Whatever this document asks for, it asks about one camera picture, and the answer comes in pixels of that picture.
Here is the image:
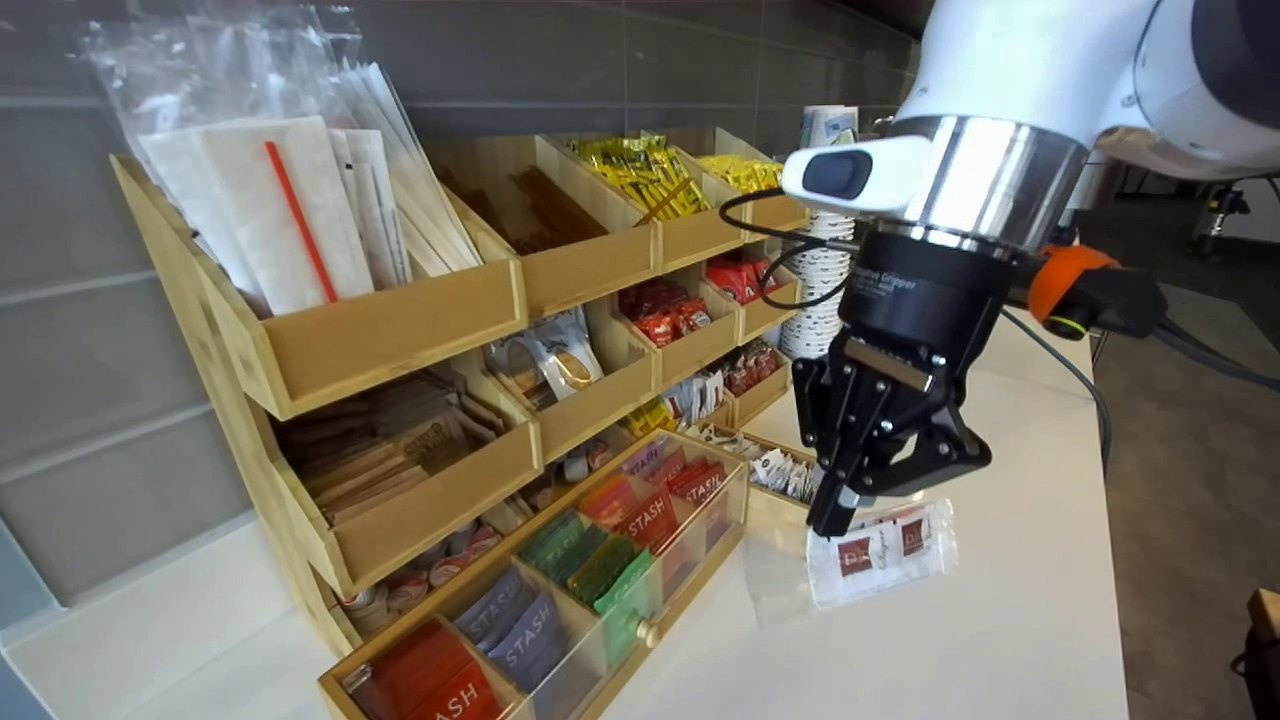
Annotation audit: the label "white napkin packet red straw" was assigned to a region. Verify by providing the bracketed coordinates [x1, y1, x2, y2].
[141, 118, 371, 317]

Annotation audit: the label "red packets middle shelf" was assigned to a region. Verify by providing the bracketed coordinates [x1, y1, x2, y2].
[622, 281, 712, 348]

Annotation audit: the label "yellow sweetener packets right box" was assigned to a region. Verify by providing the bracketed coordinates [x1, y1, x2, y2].
[701, 157, 779, 193]

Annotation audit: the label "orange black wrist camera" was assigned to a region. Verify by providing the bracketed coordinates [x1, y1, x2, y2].
[1024, 245, 1168, 341]

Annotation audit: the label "wooden tiered shelf organizer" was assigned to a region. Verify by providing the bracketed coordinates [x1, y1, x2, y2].
[116, 137, 806, 654]

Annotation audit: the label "white clear packets middle box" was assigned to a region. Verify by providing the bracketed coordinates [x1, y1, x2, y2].
[485, 310, 605, 414]

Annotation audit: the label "green tea bags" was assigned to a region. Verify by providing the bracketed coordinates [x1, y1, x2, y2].
[519, 511, 659, 667]

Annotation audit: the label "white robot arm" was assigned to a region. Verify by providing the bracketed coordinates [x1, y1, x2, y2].
[779, 0, 1280, 537]

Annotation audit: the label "yellow sweetener packets left box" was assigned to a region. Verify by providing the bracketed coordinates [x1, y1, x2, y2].
[576, 133, 709, 219]

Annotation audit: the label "red packets middle right box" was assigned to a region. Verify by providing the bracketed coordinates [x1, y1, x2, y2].
[709, 253, 776, 306]

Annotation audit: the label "paper cup stack left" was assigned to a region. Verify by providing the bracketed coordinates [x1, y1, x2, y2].
[783, 106, 860, 359]

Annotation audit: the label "grey Tazo tea bags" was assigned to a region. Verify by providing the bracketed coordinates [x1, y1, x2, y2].
[455, 574, 568, 694]

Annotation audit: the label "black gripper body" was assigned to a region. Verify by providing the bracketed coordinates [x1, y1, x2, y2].
[798, 234, 1013, 498]

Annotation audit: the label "yellow sweetener packets box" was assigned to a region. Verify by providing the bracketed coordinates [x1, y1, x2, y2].
[576, 133, 709, 219]
[701, 157, 779, 193]

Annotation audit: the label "clear plastic wrapped packets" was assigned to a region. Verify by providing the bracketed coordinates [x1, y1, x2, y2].
[80, 3, 480, 278]

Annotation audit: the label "orange Tazo tea bags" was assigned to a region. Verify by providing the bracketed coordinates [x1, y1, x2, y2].
[348, 623, 502, 720]

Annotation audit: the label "red Tazo tea bags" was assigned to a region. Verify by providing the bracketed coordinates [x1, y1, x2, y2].
[581, 435, 725, 591]

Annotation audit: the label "clear acrylic tea box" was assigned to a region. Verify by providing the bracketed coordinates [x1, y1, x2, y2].
[322, 431, 747, 720]

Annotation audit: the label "small wooden creamer box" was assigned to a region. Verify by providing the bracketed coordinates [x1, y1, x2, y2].
[729, 435, 823, 503]

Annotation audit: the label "clear packet with red labels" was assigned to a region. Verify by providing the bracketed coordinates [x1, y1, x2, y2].
[744, 492, 959, 623]

